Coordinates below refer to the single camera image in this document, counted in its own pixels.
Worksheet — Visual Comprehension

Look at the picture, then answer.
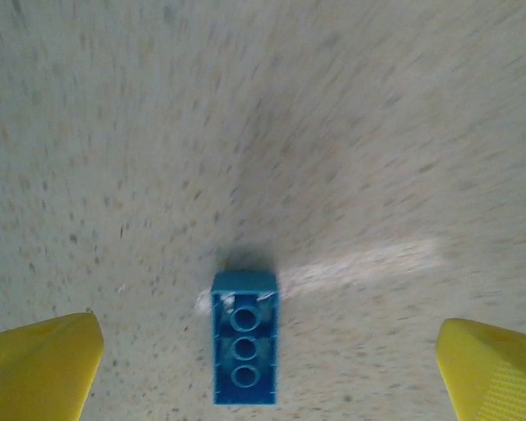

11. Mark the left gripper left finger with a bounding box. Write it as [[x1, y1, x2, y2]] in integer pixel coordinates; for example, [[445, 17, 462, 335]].
[[0, 311, 105, 421]]

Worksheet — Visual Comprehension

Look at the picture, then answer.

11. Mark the blue lego brick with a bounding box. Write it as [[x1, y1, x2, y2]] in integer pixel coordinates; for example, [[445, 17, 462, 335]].
[[210, 270, 281, 407]]

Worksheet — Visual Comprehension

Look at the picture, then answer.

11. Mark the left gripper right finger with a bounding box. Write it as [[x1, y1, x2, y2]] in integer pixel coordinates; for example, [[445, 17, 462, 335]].
[[436, 318, 526, 421]]

